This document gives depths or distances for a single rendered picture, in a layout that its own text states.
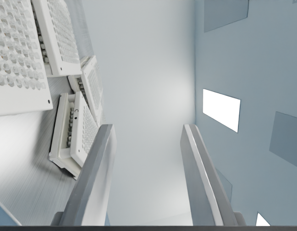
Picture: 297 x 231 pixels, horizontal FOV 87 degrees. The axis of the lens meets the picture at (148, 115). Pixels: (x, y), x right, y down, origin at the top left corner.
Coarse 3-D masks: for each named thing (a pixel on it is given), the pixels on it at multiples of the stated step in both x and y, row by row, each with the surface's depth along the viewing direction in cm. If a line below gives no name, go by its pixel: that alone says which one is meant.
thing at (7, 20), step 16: (0, 0) 21; (16, 0) 25; (0, 16) 20; (16, 16) 24; (0, 32) 21; (16, 32) 23; (0, 48) 20; (16, 48) 22; (0, 64) 19; (32, 64) 26
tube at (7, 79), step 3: (3, 75) 19; (6, 75) 20; (9, 75) 20; (3, 78) 19; (6, 78) 20; (9, 78) 20; (12, 78) 20; (3, 81) 19; (6, 81) 19; (9, 81) 20; (12, 81) 20; (0, 84) 20; (3, 84) 20; (6, 84) 20
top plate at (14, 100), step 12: (24, 36) 26; (36, 36) 30; (36, 60) 29; (0, 72) 20; (0, 96) 19; (12, 96) 21; (24, 96) 24; (36, 96) 27; (48, 96) 31; (0, 108) 19; (12, 108) 21; (24, 108) 23; (36, 108) 27; (48, 108) 31
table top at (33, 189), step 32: (64, 0) 80; (0, 128) 27; (32, 128) 36; (0, 160) 26; (32, 160) 35; (0, 192) 25; (32, 192) 33; (64, 192) 47; (0, 224) 27; (32, 224) 31
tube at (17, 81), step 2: (12, 76) 21; (14, 76) 21; (16, 76) 21; (14, 78) 21; (16, 78) 22; (18, 78) 22; (20, 78) 22; (14, 80) 21; (16, 80) 22; (18, 80) 22; (20, 80) 22; (14, 82) 21; (16, 82) 21; (18, 82) 22; (20, 82) 22; (8, 84) 21; (10, 84) 21; (12, 84) 21; (14, 84) 21; (16, 84) 21; (18, 84) 21; (20, 84) 22; (10, 86) 21
